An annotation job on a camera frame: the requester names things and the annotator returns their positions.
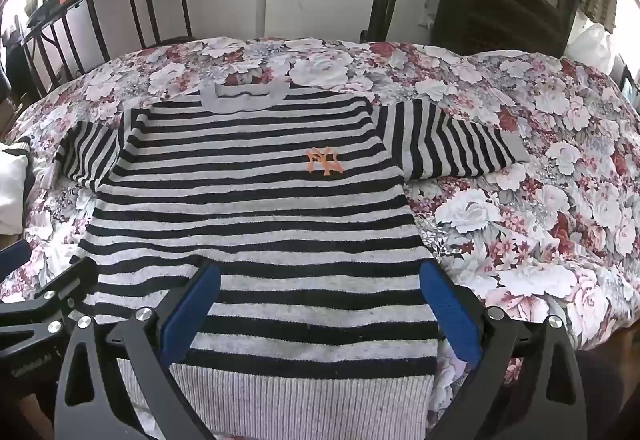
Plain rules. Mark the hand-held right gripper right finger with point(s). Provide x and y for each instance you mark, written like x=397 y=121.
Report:
x=452 y=315

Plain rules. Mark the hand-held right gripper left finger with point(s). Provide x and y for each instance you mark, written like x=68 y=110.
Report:
x=195 y=305

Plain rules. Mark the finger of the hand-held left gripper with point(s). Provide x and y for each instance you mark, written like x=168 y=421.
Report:
x=12 y=255
x=65 y=280

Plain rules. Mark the black and grey striped sweater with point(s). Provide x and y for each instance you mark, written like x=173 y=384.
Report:
x=260 y=220

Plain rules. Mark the white pillow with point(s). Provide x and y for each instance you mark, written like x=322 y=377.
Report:
x=12 y=190
x=592 y=48

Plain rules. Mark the floral bedspread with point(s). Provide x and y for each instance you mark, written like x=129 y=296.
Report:
x=525 y=220

